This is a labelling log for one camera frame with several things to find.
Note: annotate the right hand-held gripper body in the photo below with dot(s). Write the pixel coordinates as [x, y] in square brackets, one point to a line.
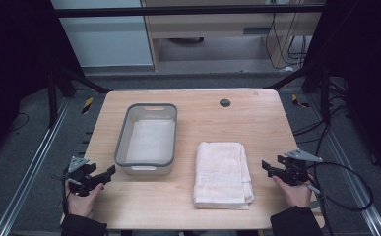
[293, 172]

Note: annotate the black stand frame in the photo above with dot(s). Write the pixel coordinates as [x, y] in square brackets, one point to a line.
[51, 98]
[325, 98]

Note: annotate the light wooden desk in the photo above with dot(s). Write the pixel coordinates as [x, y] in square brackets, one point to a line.
[211, 23]

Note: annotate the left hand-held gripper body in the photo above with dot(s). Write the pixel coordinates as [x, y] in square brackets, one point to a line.
[79, 177]

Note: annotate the yellow and black tape marker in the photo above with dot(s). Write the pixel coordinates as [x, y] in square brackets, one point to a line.
[87, 105]
[297, 101]

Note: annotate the person's left hand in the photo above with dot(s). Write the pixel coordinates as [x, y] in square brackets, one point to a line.
[79, 205]

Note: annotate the dark curtain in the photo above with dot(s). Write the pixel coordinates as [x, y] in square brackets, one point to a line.
[14, 65]
[368, 65]

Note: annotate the white towel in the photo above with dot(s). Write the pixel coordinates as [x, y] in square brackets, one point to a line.
[221, 177]

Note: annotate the white basin with grey rim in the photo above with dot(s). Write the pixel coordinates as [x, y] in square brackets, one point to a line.
[150, 141]

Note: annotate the metal floor rail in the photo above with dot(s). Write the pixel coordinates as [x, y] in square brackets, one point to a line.
[30, 170]
[352, 183]

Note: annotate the person's right hand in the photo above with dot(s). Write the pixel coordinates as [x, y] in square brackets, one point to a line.
[296, 195]

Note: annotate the black horizontal frame bar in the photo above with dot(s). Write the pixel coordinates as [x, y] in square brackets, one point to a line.
[178, 11]

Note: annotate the white cabinet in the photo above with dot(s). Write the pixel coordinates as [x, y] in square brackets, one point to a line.
[106, 42]

